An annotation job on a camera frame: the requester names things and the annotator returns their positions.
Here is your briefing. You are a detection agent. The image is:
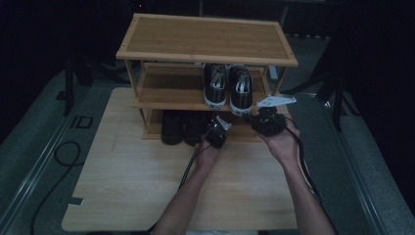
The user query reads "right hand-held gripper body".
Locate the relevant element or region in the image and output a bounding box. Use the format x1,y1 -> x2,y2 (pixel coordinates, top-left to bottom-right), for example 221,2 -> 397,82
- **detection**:
253,94 -> 298,137

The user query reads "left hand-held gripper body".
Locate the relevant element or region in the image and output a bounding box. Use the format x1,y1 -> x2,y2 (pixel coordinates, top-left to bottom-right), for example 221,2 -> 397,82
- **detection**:
205,116 -> 233,150

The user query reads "black shoe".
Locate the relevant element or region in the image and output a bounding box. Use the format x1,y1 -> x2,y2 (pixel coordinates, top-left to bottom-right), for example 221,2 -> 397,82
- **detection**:
183,110 -> 211,147
161,110 -> 185,146

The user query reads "black white canvas sneaker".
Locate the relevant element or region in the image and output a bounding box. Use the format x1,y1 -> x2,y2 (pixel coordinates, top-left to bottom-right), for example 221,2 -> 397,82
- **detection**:
228,64 -> 254,117
203,63 -> 229,110

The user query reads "wooden shoe rack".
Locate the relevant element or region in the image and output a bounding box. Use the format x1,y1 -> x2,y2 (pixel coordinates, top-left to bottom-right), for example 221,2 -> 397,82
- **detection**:
115,13 -> 300,143

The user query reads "person's left hand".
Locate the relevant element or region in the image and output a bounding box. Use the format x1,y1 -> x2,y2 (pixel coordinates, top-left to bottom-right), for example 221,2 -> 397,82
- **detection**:
195,140 -> 221,170

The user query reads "person's right hand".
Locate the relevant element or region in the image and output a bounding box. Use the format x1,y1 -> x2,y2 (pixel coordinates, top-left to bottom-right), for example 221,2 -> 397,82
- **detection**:
260,116 -> 301,167

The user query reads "black metal stand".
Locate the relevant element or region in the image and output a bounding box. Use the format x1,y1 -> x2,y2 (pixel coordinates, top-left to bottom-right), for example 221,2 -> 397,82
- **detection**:
280,42 -> 362,132
63,57 -> 131,118

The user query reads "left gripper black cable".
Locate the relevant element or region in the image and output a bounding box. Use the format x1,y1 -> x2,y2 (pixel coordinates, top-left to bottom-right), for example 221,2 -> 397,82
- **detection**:
177,128 -> 213,190

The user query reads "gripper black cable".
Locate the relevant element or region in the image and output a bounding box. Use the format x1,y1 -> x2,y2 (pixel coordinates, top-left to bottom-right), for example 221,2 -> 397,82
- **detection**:
177,128 -> 213,190
284,116 -> 325,204

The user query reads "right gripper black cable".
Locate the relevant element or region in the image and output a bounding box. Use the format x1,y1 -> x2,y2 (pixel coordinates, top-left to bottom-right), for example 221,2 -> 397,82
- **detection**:
284,116 -> 325,204

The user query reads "black floor cable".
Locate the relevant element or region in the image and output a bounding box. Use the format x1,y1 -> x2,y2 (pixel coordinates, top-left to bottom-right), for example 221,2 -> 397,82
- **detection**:
30,140 -> 82,235

